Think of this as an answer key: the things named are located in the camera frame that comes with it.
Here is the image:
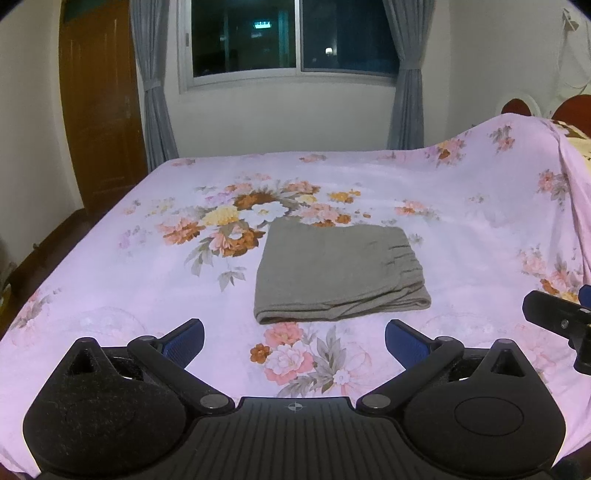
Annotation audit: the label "sliding glass window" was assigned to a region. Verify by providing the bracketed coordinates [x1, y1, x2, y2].
[178, 0, 400, 96]

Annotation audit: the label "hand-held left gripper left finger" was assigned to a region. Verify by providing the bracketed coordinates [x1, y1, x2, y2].
[61, 318, 236, 415]

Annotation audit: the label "wooden headboard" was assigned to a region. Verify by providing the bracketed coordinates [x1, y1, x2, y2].
[495, 92, 591, 124]

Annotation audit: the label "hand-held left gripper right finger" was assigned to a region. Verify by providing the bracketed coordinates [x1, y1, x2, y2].
[355, 318, 531, 414]

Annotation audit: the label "grey pants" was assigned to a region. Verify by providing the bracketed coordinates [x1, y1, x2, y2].
[253, 222, 432, 326]

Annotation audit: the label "white wall cable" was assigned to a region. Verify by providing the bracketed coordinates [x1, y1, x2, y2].
[553, 9, 591, 89]

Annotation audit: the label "cream printed pillow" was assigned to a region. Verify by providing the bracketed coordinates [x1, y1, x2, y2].
[551, 119, 591, 161]

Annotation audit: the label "grey curtain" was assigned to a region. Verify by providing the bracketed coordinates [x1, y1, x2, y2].
[382, 0, 437, 151]
[129, 0, 180, 174]

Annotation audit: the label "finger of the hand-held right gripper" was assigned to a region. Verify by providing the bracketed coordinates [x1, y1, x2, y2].
[523, 284, 591, 373]

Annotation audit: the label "pink floral bedsheet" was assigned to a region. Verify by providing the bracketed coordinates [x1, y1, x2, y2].
[0, 113, 591, 477]

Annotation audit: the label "brown wooden door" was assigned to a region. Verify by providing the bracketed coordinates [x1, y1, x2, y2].
[58, 0, 149, 216]

